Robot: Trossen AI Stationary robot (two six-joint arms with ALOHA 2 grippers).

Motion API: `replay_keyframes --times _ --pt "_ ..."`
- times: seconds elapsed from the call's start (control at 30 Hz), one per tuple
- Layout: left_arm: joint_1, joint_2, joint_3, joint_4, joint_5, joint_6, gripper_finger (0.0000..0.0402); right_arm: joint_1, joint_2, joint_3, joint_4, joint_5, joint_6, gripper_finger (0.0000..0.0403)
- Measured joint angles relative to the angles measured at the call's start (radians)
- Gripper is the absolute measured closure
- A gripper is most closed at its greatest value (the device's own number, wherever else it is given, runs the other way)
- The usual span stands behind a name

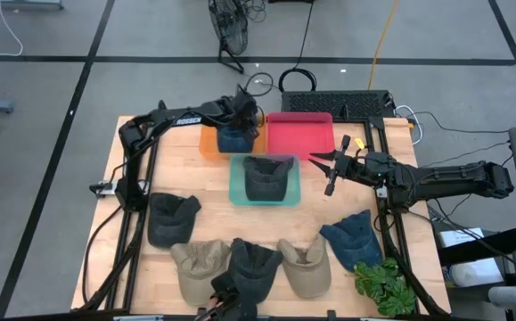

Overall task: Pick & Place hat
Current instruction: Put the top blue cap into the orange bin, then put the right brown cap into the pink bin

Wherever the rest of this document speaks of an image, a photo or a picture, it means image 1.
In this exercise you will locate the pink plastic bin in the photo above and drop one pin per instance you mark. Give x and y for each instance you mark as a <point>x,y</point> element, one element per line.
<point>300,134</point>

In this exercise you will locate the black floor fan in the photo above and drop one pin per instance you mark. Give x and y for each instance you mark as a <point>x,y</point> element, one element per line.
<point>231,27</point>

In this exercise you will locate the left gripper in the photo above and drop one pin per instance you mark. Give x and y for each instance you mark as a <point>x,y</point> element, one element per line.
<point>242,109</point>

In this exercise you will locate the teal plastic bin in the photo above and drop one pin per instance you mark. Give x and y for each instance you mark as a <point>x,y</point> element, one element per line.
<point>235,191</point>

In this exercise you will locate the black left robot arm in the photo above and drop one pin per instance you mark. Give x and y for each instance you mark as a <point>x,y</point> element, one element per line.
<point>168,117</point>

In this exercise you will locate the black mesh computer tower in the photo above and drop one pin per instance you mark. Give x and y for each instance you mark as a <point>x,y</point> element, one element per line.
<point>329,104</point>

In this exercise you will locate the black aluminium table frame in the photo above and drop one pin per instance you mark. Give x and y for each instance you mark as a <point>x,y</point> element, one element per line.
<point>375,122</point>

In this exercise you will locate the navy blue cap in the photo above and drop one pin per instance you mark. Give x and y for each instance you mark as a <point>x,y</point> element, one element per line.
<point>235,142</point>
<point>351,243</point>

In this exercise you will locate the white bag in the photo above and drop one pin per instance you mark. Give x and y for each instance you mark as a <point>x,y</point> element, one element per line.
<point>476,272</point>

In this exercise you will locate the orange plastic bin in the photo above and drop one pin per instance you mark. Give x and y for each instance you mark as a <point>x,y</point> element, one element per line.
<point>208,145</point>

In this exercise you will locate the tan cap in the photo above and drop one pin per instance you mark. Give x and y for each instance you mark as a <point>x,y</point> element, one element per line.
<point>195,267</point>
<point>306,276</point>

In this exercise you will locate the black cap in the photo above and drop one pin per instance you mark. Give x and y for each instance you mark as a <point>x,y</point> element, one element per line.
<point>257,263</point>
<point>266,183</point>
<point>168,223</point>

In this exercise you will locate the gray cylinder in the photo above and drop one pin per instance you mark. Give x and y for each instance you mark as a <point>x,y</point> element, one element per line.
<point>505,296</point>

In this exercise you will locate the yellow tag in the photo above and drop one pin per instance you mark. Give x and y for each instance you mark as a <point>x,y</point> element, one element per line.
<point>359,143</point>

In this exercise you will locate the green leafy plant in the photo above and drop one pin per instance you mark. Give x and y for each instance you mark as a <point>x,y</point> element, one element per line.
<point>384,285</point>

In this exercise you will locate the white box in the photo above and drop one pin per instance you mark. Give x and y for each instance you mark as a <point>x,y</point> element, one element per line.
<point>460,238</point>

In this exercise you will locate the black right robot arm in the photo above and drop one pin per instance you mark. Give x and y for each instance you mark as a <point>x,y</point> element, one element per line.
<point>453,178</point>

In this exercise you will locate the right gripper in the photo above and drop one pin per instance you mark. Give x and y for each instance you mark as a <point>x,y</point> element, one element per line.
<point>344,167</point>

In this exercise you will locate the black beam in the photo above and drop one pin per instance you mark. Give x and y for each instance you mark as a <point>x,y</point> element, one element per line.
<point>485,247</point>

